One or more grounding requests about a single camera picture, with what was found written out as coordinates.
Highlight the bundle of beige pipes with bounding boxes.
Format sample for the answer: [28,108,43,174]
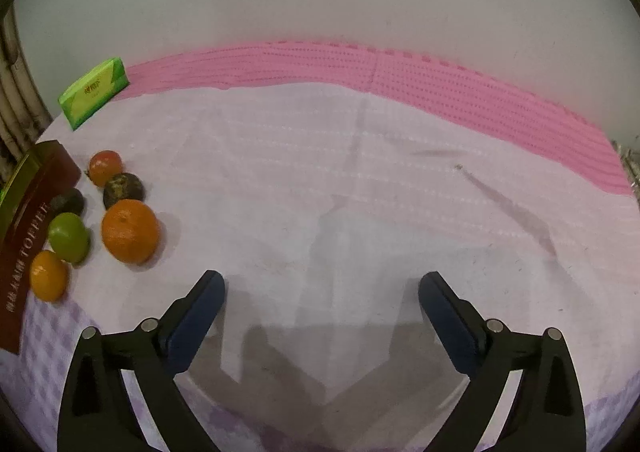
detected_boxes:
[0,17,53,163]

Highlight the orange-red tomato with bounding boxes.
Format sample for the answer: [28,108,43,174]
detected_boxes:
[88,150,123,187]

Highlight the smooth yellow-orange orange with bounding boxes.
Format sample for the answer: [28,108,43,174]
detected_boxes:
[29,250,69,303]

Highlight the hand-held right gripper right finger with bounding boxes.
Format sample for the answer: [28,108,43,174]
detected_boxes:
[418,271,587,452]

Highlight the pink purple checked tablecloth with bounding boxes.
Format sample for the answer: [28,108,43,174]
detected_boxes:
[0,39,636,452]

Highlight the dark avocado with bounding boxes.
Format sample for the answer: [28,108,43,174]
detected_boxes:
[50,188,86,219]

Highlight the silver crinkled wrapper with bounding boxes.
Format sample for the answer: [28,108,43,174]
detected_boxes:
[614,142,640,193]

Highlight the dark fruit with yellow mark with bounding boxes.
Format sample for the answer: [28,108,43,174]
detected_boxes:
[103,172,146,211]

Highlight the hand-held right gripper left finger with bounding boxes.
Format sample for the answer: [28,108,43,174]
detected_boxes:
[56,270,227,452]

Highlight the green lime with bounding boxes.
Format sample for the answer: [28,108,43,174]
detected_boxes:
[48,212,91,264]

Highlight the gold red tin box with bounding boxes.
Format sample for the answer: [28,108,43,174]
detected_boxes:
[0,140,82,356]

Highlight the green tissue box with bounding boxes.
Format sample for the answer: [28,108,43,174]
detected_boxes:
[57,57,130,131]

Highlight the orange mandarin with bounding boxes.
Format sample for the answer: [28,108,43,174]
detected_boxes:
[101,199,161,265]

